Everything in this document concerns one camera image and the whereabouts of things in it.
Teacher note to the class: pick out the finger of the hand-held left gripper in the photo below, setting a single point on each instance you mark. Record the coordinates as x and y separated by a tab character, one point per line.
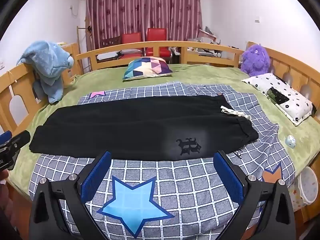
21	138
4	137

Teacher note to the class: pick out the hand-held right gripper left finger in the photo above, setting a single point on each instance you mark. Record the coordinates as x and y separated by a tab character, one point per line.
96	177

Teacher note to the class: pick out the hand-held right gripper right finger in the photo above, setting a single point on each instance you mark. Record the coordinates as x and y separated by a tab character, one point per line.
228	177

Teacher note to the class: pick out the black pants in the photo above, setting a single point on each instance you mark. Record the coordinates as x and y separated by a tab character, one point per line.
125	130

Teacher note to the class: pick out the grey checked star blanket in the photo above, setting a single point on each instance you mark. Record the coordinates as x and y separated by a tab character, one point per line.
190	180

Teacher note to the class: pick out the white star print sheet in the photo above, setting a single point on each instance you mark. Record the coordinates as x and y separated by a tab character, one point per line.
297	197

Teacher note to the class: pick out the small white blue toy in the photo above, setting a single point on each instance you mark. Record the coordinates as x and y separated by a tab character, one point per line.
291	142

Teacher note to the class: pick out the white plastic basin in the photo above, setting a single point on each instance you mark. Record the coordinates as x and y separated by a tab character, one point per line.
308	187

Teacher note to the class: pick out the blue plush elephant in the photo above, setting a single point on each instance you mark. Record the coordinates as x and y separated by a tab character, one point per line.
47	62

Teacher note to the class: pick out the dark green cloth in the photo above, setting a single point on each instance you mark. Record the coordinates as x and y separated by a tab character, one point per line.
276	95

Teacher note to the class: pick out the white flower print pillow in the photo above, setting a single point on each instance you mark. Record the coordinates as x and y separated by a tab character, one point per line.
297	105

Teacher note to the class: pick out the green bed blanket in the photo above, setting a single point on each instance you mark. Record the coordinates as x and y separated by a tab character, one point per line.
200	73

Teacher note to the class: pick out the wooden coat rack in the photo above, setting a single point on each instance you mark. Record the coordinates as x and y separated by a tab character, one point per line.
81	37

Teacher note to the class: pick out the purple plush toy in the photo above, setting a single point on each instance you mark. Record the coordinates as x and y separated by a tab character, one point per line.
255	60

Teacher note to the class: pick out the colourful geometric pillow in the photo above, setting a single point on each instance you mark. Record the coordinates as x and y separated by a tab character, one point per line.
147	67

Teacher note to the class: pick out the dark wooden chair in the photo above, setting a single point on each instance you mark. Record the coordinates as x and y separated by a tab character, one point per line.
111	42

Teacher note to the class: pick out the red chair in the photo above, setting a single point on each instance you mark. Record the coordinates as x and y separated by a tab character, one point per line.
157	36
132	39

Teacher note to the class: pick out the pile of papers and boxes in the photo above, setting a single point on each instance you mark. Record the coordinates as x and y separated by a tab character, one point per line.
208	36

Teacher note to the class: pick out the maroon striped curtain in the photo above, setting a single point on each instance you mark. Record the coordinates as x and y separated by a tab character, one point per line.
145	7

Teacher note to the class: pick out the wooden bed frame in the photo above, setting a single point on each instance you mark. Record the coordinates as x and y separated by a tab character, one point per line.
155	45

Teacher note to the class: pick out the white wall switch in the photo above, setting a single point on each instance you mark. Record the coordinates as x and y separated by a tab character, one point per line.
257	19

